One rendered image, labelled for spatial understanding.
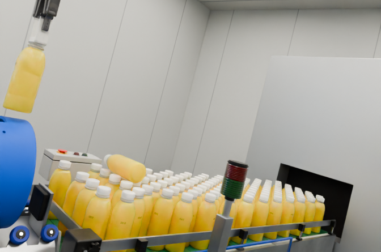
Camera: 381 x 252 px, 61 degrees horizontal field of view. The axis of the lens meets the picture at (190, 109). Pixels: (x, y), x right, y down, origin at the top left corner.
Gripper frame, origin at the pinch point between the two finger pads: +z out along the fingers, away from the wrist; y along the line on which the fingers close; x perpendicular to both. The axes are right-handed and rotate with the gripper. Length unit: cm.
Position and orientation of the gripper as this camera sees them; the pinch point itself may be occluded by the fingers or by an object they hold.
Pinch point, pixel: (39, 31)
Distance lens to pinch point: 96.4
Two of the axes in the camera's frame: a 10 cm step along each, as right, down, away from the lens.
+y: 6.9, 1.1, -7.2
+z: -2.1, 9.8, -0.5
